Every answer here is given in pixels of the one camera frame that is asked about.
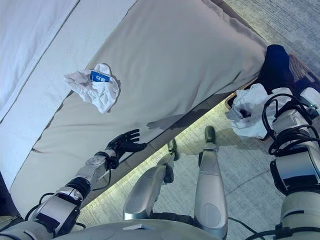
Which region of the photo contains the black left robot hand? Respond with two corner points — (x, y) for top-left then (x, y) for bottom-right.
(106, 128), (148, 157)

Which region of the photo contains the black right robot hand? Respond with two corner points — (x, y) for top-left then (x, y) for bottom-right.
(267, 87), (313, 116)

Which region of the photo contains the black garment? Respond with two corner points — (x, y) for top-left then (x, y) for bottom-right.
(259, 44), (298, 96)

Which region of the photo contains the plain white garment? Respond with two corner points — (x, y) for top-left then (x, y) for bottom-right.
(224, 83), (275, 140)

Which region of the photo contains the white garment with blue label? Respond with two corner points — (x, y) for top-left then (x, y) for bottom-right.
(63, 62), (121, 115)

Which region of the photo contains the brown wicker basket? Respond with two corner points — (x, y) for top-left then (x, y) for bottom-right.
(223, 53), (320, 143)

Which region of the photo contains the grey bed blanket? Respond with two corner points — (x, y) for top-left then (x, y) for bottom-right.
(7, 0), (268, 218)

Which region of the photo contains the grey robot torso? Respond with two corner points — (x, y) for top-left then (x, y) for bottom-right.
(0, 217), (221, 240)

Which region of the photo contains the white duvet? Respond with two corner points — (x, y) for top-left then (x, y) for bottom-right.
(0, 0), (137, 193)

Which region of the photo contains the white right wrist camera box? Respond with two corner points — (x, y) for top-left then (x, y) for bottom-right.
(299, 87), (320, 109)

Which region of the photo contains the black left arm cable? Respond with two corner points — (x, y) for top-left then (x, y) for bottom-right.
(98, 162), (113, 192)

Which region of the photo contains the black floor cable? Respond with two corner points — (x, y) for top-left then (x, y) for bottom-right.
(227, 217), (283, 240)

